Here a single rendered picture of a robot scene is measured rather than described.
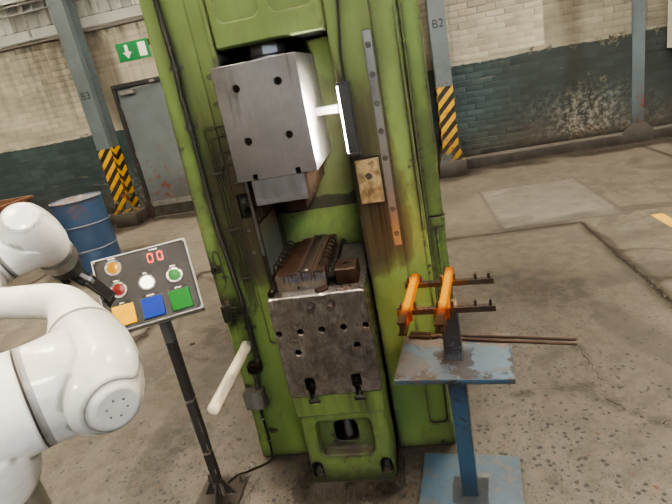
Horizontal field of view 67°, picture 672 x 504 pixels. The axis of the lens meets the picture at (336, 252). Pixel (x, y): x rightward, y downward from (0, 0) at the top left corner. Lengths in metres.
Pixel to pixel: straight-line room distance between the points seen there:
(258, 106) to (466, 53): 6.14
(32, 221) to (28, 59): 8.47
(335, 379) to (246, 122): 1.04
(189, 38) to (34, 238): 1.10
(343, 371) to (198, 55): 1.31
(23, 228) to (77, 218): 5.23
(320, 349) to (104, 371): 1.42
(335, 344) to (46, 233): 1.17
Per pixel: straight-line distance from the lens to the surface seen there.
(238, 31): 1.99
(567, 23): 8.06
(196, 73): 2.04
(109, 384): 0.67
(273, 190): 1.86
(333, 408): 2.17
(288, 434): 2.56
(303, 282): 1.96
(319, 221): 2.37
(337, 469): 2.38
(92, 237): 6.43
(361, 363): 2.03
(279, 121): 1.82
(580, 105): 8.16
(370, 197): 1.94
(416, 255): 2.05
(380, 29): 1.92
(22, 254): 1.21
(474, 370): 1.82
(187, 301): 1.94
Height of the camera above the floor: 1.67
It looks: 19 degrees down
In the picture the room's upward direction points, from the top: 11 degrees counter-clockwise
